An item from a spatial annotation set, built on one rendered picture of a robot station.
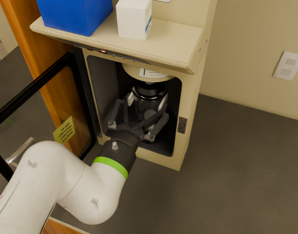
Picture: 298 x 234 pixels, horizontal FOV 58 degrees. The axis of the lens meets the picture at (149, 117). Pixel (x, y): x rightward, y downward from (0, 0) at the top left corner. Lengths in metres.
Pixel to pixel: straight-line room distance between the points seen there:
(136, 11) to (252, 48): 0.67
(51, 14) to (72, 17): 0.04
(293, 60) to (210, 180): 0.51
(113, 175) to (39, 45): 0.35
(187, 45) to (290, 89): 0.75
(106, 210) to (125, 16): 0.39
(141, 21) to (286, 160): 0.80
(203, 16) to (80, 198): 0.43
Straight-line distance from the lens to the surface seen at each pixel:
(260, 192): 1.01
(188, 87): 0.65
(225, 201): 0.96
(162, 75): 0.70
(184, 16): 0.55
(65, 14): 0.53
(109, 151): 0.66
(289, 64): 1.10
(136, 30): 0.50
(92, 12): 0.52
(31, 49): 0.69
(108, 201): 0.61
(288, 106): 1.25
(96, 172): 0.62
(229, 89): 1.22
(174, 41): 0.51
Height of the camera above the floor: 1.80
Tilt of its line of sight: 51 degrees down
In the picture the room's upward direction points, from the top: straight up
